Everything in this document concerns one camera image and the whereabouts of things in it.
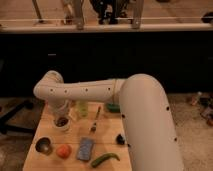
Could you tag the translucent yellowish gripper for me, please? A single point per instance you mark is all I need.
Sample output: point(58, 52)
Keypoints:
point(61, 113)

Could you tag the dark purple grapes bunch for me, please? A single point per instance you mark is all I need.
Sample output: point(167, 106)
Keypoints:
point(61, 122)

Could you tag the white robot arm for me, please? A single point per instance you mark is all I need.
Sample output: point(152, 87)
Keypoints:
point(147, 119)

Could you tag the green translucent cup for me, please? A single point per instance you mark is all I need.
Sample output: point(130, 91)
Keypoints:
point(82, 108)

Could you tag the metal fork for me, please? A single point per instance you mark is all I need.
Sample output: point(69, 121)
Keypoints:
point(94, 125)

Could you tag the small metal cup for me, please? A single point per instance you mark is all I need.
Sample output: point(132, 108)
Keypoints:
point(43, 145)

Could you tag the orange tomato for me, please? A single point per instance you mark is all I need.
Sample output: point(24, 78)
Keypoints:
point(63, 151)

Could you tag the blue sponge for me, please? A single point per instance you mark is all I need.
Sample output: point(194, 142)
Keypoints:
point(85, 149)

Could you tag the green plastic tray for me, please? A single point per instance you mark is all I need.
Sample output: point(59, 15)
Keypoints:
point(113, 108)

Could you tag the black office chair base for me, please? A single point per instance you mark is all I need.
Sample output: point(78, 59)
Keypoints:
point(5, 127)

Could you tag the green chili pepper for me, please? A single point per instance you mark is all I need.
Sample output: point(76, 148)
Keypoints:
point(95, 163)

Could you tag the black white dish brush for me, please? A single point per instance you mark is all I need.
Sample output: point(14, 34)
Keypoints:
point(120, 140)

